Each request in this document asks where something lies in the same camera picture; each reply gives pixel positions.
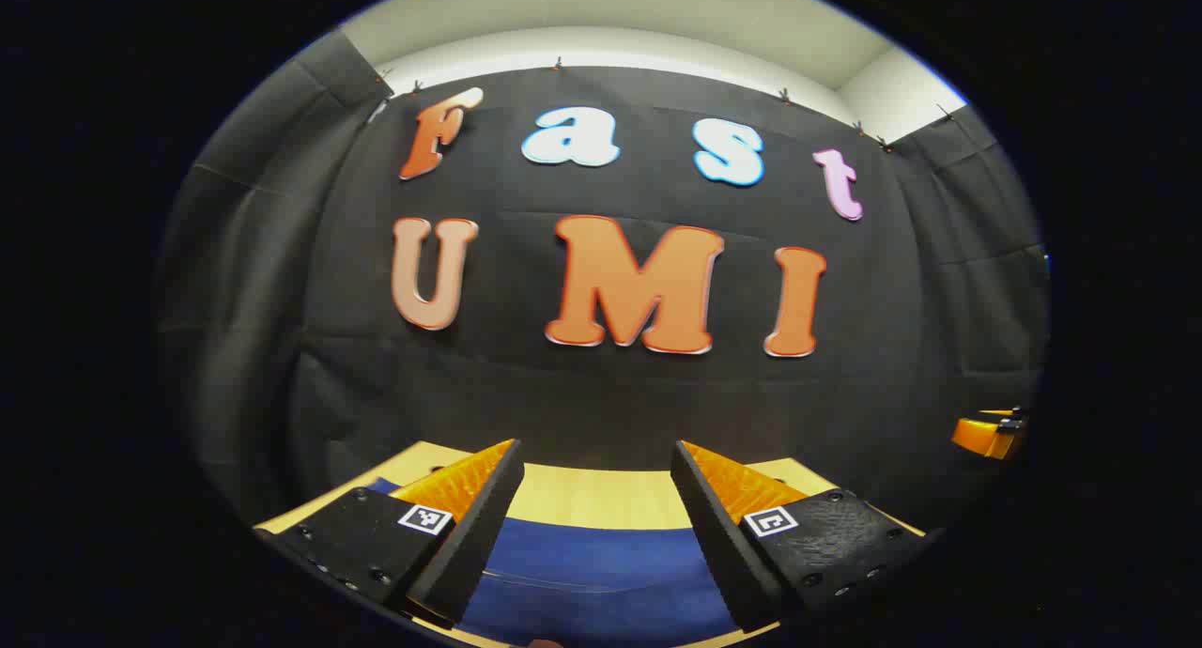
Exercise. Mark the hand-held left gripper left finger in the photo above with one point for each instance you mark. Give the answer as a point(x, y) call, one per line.
point(474, 535)

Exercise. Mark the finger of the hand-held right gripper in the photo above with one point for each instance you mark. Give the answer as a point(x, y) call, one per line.
point(981, 434)

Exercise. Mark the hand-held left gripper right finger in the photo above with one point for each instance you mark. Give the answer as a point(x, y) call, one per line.
point(718, 535)

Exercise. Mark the blue denim jeans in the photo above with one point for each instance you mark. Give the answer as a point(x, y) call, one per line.
point(601, 573)

